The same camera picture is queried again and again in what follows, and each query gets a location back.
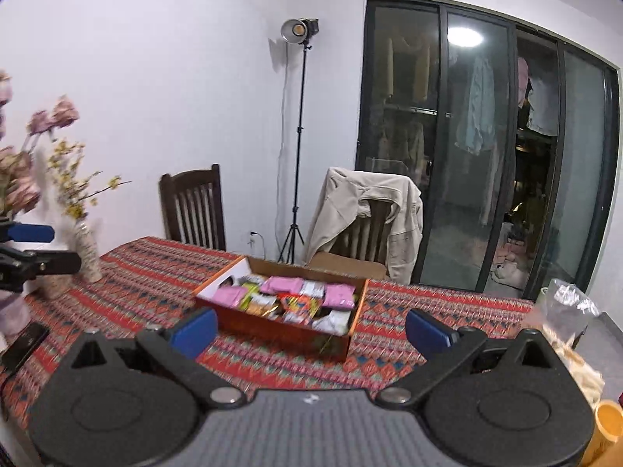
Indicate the dried pink flowers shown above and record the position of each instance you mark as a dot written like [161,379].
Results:
[63,112]

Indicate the studio light on stand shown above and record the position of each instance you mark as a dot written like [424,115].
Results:
[297,29]

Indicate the chair with beige jacket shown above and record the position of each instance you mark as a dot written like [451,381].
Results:
[340,214]

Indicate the dark wooden chair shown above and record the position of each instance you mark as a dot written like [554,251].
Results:
[192,214]
[370,238]

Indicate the sliding glass door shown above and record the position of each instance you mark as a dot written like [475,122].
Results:
[404,107]

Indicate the black smartphone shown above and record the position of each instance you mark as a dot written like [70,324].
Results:
[24,348]

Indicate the red cardboard box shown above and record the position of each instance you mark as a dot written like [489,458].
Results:
[272,331]

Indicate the hanging light blue shirt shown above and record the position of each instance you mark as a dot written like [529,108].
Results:
[479,107]

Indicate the clear plastic bag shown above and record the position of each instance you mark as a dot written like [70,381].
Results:
[569,301]

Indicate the cream cloth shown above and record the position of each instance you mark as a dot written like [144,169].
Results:
[579,369]

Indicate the large pink ceramic vase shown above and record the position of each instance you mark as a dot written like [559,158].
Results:
[12,316]

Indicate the yellow thermos jug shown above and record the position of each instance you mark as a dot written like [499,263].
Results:
[608,428]

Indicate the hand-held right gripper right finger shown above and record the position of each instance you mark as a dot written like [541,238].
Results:
[430,333]

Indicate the white wall outlet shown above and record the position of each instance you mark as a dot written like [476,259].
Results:
[252,239]

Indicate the small patterned vase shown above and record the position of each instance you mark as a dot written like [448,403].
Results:
[87,253]

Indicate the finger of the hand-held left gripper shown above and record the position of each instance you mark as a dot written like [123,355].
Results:
[48,261]
[29,233]

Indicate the yellow flower sprigs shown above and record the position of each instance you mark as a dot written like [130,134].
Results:
[75,211]

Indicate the batch of sorted snack packets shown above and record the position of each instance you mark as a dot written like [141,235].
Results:
[284,284]

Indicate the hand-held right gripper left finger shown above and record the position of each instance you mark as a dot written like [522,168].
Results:
[194,333]

